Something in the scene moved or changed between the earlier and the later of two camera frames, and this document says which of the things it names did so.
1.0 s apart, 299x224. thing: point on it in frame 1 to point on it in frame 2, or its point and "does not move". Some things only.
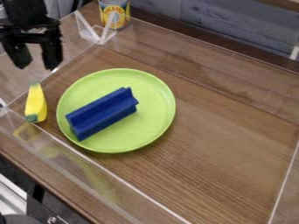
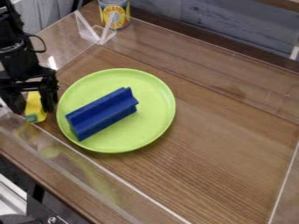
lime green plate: [139, 129] does not move
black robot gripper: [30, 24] to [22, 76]
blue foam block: [104, 113] does not move
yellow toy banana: [36, 107] does not move
